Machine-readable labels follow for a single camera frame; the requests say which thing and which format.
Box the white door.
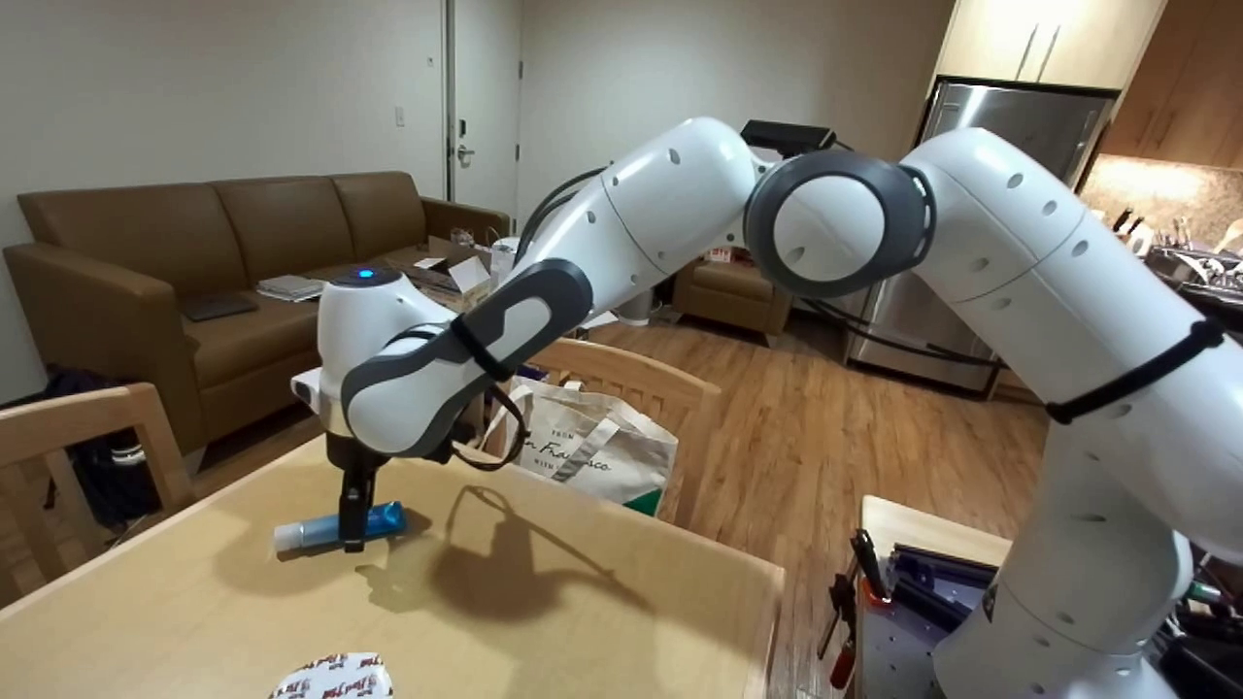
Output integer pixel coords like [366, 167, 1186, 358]
[446, 0, 520, 214]

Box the stainless steel refrigerator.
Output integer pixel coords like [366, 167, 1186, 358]
[847, 77, 1116, 397]

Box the wooden chair at left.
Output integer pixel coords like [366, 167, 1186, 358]
[0, 381, 193, 601]

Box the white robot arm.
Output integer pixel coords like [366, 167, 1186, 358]
[296, 118, 1243, 699]

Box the blue squeeze bottle white cap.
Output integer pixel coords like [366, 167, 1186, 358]
[272, 500, 409, 557]

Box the white patterned round object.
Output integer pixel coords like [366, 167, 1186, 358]
[266, 654, 396, 699]

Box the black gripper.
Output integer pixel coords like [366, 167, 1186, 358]
[326, 437, 384, 551]

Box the book on sofa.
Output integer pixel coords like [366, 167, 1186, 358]
[256, 275, 326, 303]

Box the brown leather sofa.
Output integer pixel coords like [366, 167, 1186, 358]
[4, 171, 510, 450]

